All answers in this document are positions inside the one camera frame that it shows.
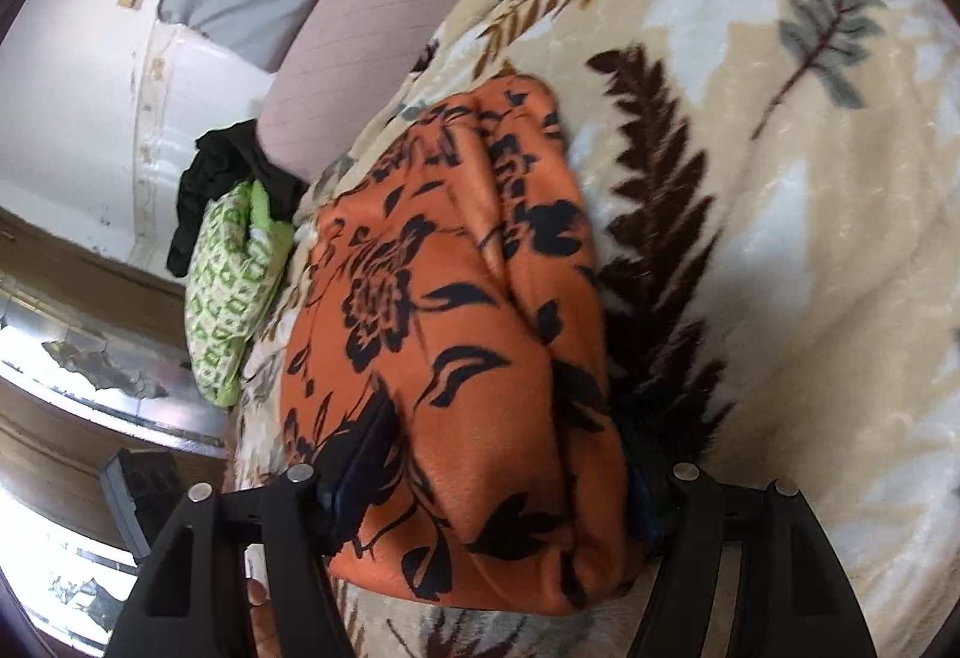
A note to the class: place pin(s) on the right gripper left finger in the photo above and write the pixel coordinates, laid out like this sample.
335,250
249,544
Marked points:
191,597

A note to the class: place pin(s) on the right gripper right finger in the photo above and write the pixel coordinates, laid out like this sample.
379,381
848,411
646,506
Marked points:
763,551

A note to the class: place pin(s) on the orange black floral garment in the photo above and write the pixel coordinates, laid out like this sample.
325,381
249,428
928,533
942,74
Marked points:
457,281

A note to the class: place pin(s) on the wooden door with glass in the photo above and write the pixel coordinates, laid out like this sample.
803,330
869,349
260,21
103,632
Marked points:
92,363

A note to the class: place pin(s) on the green white checkered pillow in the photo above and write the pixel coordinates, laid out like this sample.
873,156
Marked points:
238,261

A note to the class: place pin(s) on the black cloth on pillow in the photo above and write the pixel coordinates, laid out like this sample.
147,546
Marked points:
223,159

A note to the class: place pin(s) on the beige leaf print blanket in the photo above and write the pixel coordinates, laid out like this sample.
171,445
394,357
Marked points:
788,171

